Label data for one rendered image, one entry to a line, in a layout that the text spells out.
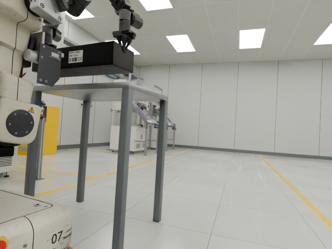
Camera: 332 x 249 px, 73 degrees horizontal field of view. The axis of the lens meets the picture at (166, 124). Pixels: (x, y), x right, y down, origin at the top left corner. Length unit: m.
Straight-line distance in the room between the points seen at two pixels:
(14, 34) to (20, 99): 0.24
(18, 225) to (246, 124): 7.29
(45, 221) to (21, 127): 0.35
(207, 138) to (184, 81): 2.19
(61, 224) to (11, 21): 0.75
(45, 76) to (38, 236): 0.59
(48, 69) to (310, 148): 7.58
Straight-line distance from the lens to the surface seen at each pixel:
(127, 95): 1.08
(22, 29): 1.08
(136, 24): 1.27
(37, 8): 0.95
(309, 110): 8.03
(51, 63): 1.07
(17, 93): 1.00
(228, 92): 7.86
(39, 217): 0.89
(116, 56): 1.13
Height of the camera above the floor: 0.58
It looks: 2 degrees up
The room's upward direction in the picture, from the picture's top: 3 degrees clockwise
